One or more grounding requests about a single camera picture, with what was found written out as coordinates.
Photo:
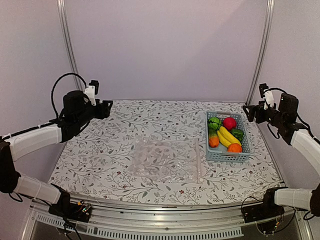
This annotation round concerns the orange toy fruit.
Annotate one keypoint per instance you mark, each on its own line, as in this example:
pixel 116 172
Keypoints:
pixel 235 148

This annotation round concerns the aluminium frame post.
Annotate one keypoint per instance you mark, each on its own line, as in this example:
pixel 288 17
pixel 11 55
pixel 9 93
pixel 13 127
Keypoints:
pixel 62 12
pixel 270 5

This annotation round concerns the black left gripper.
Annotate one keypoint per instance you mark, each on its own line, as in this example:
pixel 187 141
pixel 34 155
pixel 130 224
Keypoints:
pixel 104 111

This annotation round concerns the light blue plastic basket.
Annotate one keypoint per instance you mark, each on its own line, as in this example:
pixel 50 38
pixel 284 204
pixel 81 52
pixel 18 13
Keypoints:
pixel 220 153

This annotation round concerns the clear zip top bag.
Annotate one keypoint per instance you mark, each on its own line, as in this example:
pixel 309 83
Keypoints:
pixel 172 162

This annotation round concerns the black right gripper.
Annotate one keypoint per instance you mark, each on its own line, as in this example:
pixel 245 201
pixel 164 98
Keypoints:
pixel 259 108

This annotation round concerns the right aluminium frame post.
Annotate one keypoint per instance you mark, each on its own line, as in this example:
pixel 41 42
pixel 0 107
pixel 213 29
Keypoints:
pixel 270 5

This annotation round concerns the dark green pepper toy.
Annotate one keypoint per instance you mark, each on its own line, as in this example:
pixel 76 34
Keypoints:
pixel 237 133

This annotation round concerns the green watermelon toy ball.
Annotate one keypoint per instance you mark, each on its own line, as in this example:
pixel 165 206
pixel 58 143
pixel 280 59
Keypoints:
pixel 214 123

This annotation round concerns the left aluminium frame post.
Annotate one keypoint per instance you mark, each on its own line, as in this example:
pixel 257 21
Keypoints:
pixel 62 12

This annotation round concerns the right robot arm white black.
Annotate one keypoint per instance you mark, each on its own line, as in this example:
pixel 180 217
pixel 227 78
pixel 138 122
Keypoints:
pixel 295 134

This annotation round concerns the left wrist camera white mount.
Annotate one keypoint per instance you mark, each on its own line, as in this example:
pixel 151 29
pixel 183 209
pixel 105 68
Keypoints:
pixel 91 91

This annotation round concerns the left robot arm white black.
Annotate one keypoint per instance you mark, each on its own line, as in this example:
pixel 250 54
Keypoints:
pixel 79 108

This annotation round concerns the green orange carrot toy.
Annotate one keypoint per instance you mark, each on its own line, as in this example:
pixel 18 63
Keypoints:
pixel 213 139

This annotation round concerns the red apple toy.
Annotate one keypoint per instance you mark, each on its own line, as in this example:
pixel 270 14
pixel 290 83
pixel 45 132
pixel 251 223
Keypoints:
pixel 229 123

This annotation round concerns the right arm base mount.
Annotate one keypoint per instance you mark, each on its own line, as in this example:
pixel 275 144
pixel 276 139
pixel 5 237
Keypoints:
pixel 265 212

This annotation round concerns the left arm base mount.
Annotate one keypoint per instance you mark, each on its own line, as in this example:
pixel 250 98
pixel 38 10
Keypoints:
pixel 79 211

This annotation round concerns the front aluminium rail frame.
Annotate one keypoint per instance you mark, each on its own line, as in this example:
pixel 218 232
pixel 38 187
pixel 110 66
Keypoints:
pixel 120 220

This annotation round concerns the yellow banana toy bunch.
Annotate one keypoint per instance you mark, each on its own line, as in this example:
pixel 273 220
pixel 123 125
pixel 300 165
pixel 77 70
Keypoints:
pixel 226 138

